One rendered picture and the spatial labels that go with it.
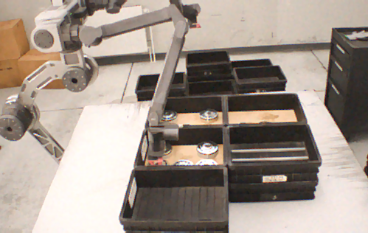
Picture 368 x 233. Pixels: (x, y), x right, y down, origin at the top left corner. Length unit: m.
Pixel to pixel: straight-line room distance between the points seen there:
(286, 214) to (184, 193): 0.46
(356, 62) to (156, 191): 1.88
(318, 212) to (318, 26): 3.66
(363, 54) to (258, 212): 1.65
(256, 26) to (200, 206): 3.60
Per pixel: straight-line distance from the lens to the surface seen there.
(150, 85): 3.16
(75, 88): 1.95
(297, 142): 1.84
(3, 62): 5.00
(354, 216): 1.71
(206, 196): 1.54
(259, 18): 4.81
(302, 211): 1.68
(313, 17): 4.99
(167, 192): 1.57
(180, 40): 1.50
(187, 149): 1.79
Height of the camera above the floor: 1.91
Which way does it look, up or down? 32 degrees down
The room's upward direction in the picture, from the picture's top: 6 degrees counter-clockwise
